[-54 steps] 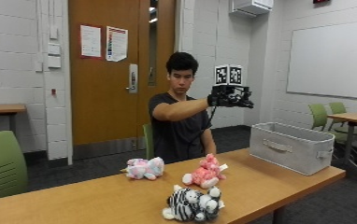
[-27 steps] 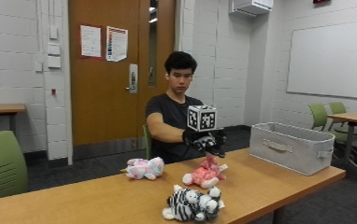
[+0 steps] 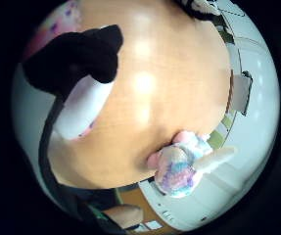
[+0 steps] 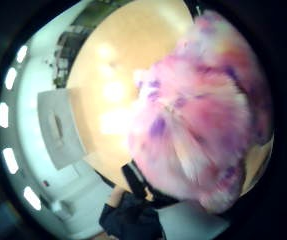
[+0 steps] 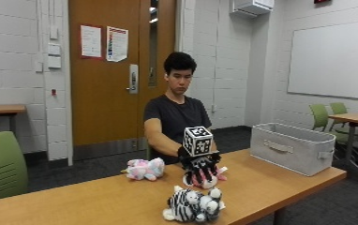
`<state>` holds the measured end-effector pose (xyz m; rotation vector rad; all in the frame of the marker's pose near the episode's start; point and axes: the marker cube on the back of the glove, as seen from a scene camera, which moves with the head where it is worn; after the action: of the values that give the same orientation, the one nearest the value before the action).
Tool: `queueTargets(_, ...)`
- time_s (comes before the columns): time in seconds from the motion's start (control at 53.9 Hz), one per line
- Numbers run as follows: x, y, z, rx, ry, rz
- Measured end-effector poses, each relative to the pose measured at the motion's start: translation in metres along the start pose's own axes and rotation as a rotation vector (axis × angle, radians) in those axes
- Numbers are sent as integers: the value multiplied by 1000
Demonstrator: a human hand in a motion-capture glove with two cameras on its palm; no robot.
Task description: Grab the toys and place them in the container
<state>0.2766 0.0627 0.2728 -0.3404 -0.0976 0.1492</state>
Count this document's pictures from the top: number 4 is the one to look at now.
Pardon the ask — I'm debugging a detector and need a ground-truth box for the pink purple fluffy soft toy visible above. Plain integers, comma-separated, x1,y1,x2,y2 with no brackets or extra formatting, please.
127,9,275,215

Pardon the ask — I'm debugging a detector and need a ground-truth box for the white ceiling light strip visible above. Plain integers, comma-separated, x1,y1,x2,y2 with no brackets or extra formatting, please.
4,66,18,91
0,101,10,130
22,185,43,212
1,147,20,176
15,44,29,64

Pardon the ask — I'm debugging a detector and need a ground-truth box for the dark shelving unit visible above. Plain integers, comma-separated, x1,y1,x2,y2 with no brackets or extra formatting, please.
50,24,95,90

